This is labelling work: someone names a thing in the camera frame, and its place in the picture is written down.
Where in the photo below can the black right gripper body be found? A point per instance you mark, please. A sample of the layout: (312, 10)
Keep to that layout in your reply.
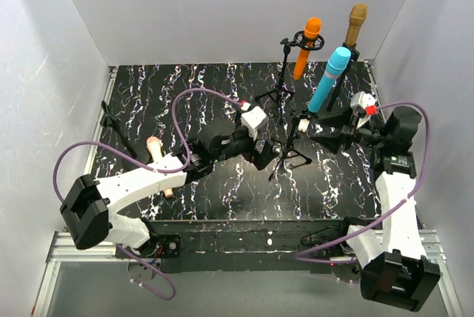
(346, 132)

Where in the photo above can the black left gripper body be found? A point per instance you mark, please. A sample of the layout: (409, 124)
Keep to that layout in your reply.
(260, 152)

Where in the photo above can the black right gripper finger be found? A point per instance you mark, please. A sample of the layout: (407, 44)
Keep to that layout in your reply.
(336, 119)
(334, 141)

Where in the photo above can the black small tripod stand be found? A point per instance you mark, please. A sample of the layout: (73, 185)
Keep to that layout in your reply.
(288, 150)

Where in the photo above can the blue toy microphone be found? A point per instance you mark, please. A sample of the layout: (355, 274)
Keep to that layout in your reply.
(335, 66)

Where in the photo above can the black round-base clamp stand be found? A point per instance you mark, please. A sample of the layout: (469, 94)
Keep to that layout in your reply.
(337, 89)

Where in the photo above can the black tripod shock-mount stand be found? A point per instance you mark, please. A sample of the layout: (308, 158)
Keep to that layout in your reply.
(279, 92)

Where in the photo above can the orange toy microphone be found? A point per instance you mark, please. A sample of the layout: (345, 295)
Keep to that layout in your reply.
(309, 36)

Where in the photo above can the gold toy microphone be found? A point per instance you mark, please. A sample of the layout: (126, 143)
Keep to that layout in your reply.
(357, 17)

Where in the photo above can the pink toy microphone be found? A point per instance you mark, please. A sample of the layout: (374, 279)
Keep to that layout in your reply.
(154, 147)

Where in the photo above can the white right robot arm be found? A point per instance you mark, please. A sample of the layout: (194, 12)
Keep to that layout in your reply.
(393, 264)

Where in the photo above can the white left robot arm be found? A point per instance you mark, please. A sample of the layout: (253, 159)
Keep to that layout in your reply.
(91, 209)

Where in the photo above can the blue and white block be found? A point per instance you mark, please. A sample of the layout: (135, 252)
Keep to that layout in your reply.
(303, 125)

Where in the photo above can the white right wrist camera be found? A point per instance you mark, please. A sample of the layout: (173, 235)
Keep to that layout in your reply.
(363, 106)

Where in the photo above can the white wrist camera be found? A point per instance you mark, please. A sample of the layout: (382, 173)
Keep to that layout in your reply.
(363, 106)
(253, 118)

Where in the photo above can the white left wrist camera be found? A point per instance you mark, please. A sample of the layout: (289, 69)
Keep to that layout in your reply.
(253, 118)

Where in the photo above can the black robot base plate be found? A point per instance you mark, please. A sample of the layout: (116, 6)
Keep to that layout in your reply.
(241, 245)

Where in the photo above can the aluminium frame rail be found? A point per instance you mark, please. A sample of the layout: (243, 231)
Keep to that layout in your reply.
(62, 249)

